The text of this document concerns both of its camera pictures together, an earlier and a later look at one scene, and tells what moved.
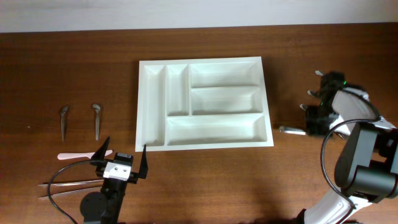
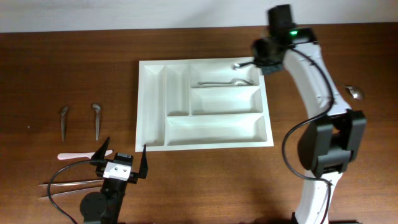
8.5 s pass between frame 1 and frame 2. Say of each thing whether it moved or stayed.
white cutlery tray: stayed
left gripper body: stayed
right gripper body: moved
